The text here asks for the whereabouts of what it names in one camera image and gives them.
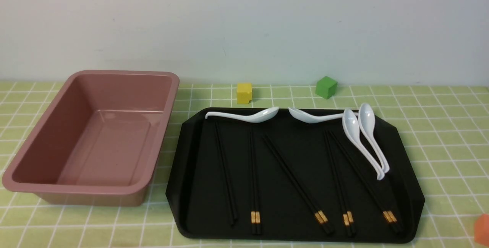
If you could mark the yellow foam cube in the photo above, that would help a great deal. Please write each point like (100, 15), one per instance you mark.
(244, 93)

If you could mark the white spoon far left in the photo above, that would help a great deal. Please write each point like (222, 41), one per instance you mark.
(256, 118)

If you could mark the white spoon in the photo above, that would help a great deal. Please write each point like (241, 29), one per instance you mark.
(367, 123)
(312, 119)
(351, 129)
(256, 118)

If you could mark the white spoon centre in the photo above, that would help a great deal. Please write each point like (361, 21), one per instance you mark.
(312, 119)

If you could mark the black plastic tray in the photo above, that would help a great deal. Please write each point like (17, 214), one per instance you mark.
(297, 196)

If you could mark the green foam cube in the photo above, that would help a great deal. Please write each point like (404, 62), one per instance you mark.
(326, 87)

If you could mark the white spoon inner right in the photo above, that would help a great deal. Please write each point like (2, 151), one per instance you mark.
(351, 129)

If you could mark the black chopstick far left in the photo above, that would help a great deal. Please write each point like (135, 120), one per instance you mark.
(232, 207)

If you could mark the white spoon outer right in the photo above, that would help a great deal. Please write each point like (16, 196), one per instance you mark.
(367, 123)

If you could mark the black chopstick diagonal pair right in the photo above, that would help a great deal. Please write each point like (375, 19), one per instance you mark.
(305, 192)

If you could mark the black chopstick diagonal pair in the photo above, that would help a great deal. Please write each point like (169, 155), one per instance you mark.
(294, 183)
(305, 192)

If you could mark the black chopstick diagonal pair left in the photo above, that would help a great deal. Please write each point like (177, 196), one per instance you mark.
(294, 183)

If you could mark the pink rectangular plastic bin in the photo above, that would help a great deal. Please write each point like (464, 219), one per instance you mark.
(98, 142)

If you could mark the black chopstick right pair left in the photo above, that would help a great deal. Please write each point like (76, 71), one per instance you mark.
(388, 215)

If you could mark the orange foam cube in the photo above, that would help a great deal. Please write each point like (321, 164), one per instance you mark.
(481, 230)

